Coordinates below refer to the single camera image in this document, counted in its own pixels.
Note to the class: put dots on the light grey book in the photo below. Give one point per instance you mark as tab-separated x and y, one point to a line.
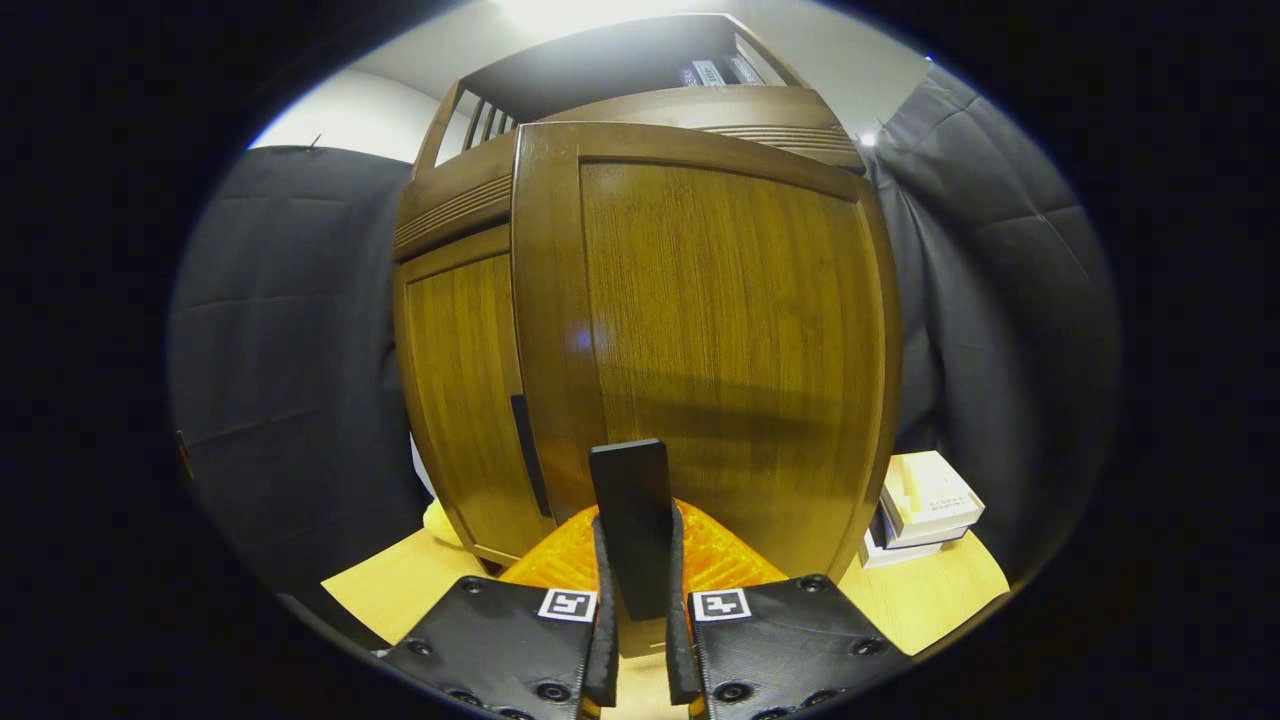
710	72

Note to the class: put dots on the cream soft toy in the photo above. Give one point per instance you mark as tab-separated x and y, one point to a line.
440	522

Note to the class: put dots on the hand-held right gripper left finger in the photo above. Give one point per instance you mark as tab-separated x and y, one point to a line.
605	650

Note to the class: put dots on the thin white flat box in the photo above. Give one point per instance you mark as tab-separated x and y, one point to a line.
905	552

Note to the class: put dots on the wooden cabinet door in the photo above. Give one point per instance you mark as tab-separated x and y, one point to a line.
460	400
720	330

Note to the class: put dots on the wooden double-door shoe cabinet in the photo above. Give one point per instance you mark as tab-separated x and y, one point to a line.
600	70

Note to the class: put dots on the dark grey book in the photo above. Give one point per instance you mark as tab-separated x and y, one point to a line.
745	68

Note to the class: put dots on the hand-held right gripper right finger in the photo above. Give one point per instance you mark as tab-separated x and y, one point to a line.
680	650

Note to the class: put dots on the dark blue book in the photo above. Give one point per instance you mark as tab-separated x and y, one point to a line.
690	75

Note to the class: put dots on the black backdrop cloth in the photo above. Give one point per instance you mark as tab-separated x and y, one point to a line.
280	350

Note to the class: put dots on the large ceiling light panel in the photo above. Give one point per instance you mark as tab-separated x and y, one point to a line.
590	15

